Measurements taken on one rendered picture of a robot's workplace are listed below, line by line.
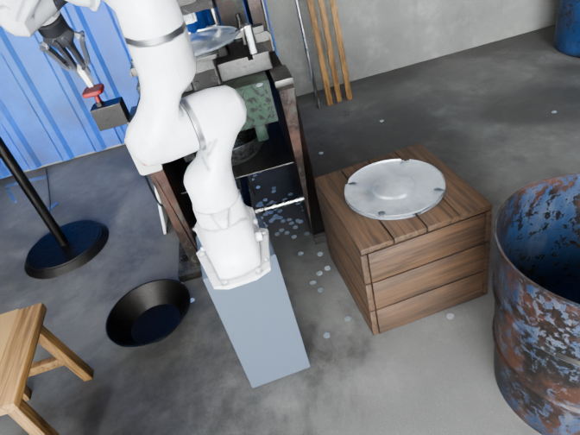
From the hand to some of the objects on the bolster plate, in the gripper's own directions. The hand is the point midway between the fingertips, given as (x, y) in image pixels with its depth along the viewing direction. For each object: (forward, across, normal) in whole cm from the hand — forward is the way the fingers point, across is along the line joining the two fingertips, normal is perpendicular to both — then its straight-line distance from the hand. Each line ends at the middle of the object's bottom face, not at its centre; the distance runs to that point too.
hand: (85, 75), depth 139 cm
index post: (+13, +51, +5) cm, 53 cm away
